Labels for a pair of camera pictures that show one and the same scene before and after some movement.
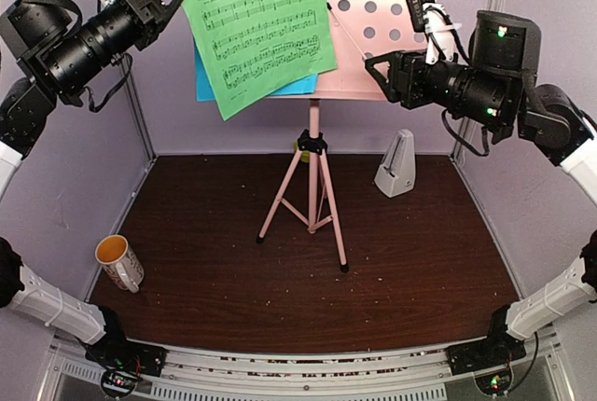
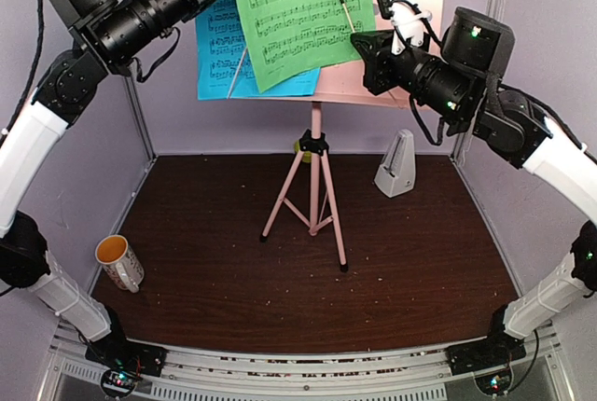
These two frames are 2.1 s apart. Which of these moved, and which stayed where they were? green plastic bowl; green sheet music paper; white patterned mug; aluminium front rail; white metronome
Moved: green sheet music paper
Stayed: white patterned mug; aluminium front rail; green plastic bowl; white metronome
